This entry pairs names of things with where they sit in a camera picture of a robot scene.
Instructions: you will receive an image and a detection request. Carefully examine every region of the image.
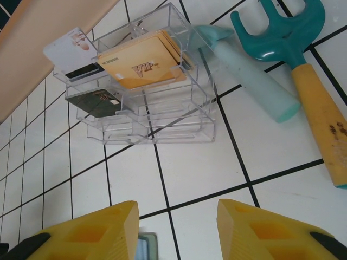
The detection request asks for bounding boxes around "card with black magnetic stripe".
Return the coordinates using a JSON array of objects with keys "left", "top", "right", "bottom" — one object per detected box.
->
[{"left": 65, "top": 62, "right": 105, "bottom": 82}]

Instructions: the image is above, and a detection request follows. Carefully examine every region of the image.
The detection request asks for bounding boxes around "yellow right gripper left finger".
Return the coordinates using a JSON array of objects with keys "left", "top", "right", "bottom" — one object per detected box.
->
[{"left": 0, "top": 200, "right": 140, "bottom": 260}]

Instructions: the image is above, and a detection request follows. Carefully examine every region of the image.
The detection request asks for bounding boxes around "light teal garden trowel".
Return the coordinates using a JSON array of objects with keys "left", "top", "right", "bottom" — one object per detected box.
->
[{"left": 189, "top": 24, "right": 303, "bottom": 124}]

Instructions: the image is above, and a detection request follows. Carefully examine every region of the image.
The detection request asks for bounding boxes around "clear acrylic card organizer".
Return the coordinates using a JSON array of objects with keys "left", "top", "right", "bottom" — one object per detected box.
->
[{"left": 53, "top": 2, "right": 219, "bottom": 146}]

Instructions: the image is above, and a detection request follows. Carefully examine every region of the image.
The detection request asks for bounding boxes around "teal rake yellow handle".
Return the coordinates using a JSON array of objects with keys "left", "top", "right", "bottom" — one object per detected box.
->
[{"left": 229, "top": 0, "right": 347, "bottom": 190}]

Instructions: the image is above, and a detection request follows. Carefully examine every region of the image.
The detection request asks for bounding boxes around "black card gold chip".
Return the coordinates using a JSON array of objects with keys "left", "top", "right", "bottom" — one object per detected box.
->
[{"left": 65, "top": 88, "right": 123, "bottom": 119}]

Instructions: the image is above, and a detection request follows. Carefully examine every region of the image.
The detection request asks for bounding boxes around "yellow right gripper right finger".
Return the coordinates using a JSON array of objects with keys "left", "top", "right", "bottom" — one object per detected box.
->
[{"left": 217, "top": 199, "right": 347, "bottom": 260}]

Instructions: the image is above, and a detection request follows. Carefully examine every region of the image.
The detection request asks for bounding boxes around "white picture card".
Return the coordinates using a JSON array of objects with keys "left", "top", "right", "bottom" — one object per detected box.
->
[{"left": 43, "top": 26, "right": 98, "bottom": 75}]

